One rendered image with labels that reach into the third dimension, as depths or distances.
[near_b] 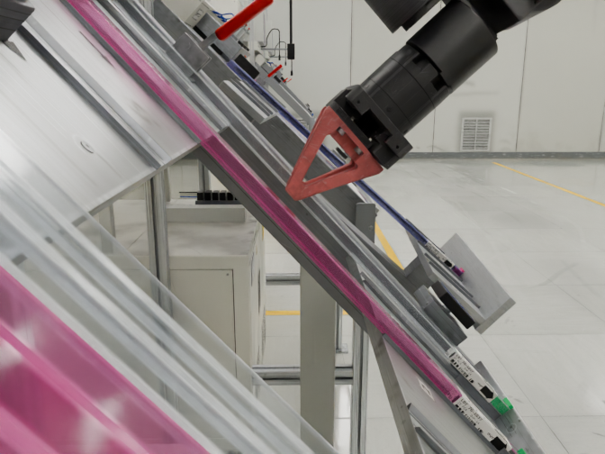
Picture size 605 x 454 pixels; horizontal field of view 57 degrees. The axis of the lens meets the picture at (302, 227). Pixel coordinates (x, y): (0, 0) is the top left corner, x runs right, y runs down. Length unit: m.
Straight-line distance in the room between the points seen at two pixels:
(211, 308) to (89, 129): 1.24
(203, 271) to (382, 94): 1.03
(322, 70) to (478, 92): 2.20
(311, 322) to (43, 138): 0.78
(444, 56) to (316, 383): 0.66
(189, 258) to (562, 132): 7.80
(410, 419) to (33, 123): 0.23
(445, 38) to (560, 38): 8.33
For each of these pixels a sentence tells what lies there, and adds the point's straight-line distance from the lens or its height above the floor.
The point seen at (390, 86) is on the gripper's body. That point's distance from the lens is 0.46.
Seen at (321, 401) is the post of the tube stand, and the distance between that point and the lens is 1.00.
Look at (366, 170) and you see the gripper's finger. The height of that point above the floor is 0.96.
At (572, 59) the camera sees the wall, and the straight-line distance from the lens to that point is 8.86.
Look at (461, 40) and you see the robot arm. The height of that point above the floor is 1.06.
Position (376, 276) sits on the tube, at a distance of 0.50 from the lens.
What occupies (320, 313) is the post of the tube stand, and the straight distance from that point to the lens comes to 0.93.
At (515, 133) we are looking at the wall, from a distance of 8.60.
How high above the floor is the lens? 1.03
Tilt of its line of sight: 14 degrees down
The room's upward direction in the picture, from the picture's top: straight up
